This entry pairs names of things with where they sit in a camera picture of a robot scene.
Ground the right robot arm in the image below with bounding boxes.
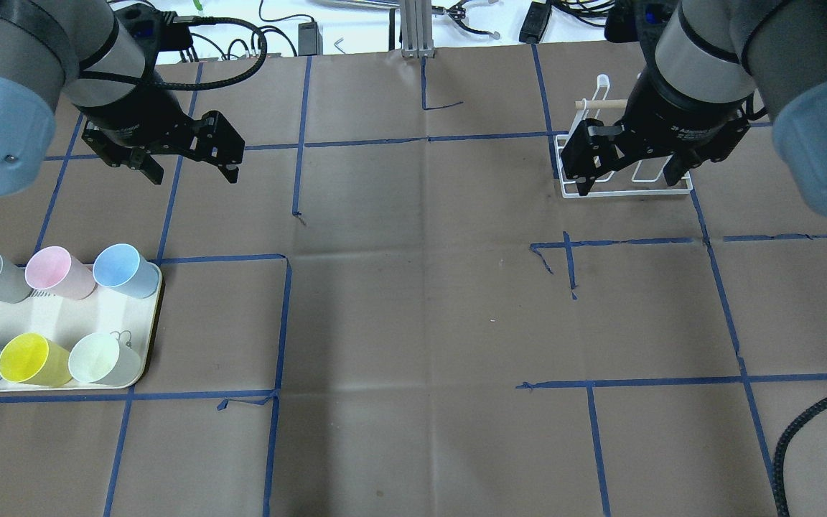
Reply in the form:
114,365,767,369
560,1,827,217

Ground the black braided cable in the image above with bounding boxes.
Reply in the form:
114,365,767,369
772,378,827,517

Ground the yellow plastic cup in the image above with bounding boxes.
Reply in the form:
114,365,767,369
0,332,72,388

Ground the pink plastic cup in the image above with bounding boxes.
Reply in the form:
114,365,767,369
25,246,96,300

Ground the light blue plastic cup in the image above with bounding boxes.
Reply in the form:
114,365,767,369
93,244,160,299

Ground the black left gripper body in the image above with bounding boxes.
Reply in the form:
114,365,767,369
82,86,195,167

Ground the white wire cup rack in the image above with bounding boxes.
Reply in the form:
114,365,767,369
553,73,693,199

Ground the pale green plastic cup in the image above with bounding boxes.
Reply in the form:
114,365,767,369
68,330,144,387

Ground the black power adapter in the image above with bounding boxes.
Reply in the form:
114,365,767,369
518,1,552,44

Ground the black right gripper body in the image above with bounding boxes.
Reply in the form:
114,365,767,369
618,72,751,167

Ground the cream plastic tray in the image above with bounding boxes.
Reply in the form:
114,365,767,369
0,278,164,391

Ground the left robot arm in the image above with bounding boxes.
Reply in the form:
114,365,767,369
0,1,263,197

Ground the aluminium frame post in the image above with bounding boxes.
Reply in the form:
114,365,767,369
399,0,434,58

